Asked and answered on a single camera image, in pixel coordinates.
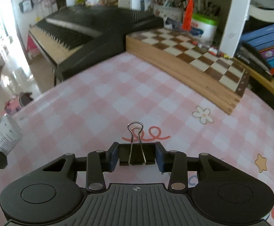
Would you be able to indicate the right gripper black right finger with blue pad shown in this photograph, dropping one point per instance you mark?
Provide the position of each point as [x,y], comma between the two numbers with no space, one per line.
[175,163]

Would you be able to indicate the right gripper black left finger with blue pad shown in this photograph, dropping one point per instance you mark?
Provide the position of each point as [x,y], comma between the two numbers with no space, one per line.
[99,162]

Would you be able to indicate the white tube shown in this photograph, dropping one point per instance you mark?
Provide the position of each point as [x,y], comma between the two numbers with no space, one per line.
[10,134]

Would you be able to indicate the black binder clip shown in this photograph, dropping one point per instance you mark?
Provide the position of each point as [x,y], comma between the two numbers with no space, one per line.
[134,151]

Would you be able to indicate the pink checkered tablecloth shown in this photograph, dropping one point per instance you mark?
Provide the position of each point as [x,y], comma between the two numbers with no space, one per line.
[126,99]

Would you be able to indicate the wooden chess board box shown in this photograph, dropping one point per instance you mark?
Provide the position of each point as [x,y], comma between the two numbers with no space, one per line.
[222,81]

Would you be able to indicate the black electronic keyboard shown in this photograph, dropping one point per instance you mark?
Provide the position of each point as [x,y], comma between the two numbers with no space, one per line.
[75,38]

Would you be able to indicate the white green lidded jar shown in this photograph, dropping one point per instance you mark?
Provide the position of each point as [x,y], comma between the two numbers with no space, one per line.
[203,28]

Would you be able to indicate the red white glue bottle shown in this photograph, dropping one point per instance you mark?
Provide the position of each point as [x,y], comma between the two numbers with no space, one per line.
[187,20]

